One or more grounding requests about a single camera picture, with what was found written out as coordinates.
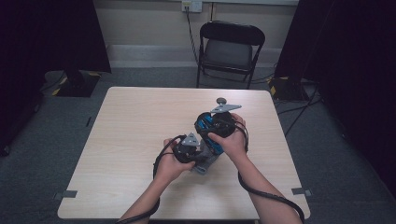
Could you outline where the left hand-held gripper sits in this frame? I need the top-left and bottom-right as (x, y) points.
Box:
(172, 132), (201, 164)

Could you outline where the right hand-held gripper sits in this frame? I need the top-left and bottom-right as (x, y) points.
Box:
(206, 103), (243, 139)

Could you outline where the blue toy car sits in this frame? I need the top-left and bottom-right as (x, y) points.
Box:
(193, 112), (225, 157)

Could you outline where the grey cloth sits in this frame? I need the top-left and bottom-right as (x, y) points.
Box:
(191, 139), (221, 175)

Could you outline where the person's right hand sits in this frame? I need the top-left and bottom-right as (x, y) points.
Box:
(207, 112), (249, 163)

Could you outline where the person's left hand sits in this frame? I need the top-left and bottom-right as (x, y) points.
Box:
(153, 137), (197, 189)

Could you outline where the black stand base yellow tape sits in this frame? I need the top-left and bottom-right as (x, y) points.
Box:
(266, 76), (311, 103)
(50, 69), (103, 98)

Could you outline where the black folding chair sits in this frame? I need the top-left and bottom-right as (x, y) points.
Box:
(195, 20), (266, 91)

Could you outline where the grey tape strip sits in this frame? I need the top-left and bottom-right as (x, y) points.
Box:
(290, 187), (314, 198)
(52, 189), (78, 201)

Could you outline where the black curtain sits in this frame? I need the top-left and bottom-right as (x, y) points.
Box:
(274, 0), (396, 198)
(0, 0), (112, 157)

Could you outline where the left hand-held gripper black cable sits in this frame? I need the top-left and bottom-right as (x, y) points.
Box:
(115, 133), (189, 224)

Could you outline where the hand-held gripper black cable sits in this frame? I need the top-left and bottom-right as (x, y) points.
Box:
(233, 119), (306, 224)
(115, 133), (189, 224)

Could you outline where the short black floor cable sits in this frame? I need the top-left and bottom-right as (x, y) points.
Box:
(276, 97), (323, 116)

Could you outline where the long black floor cable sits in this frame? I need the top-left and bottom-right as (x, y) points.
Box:
(283, 84), (320, 138)

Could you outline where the right hand-held gripper black cable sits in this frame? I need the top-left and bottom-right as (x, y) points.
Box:
(233, 119), (306, 224)

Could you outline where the black wall socket cable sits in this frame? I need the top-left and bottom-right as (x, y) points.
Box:
(185, 6), (201, 64)

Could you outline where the white wall socket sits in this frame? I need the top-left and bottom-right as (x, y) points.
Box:
(181, 0), (204, 14)

